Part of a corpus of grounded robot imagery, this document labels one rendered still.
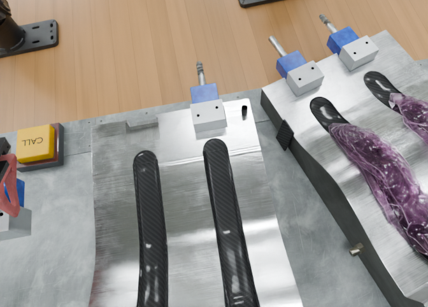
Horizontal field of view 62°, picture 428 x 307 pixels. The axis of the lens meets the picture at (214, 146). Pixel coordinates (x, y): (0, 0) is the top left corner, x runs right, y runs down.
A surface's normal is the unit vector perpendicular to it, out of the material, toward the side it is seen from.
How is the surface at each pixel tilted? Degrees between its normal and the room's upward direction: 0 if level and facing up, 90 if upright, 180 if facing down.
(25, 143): 0
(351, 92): 0
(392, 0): 0
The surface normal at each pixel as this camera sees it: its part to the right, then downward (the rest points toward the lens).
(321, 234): -0.07, -0.40
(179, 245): -0.11, -0.62
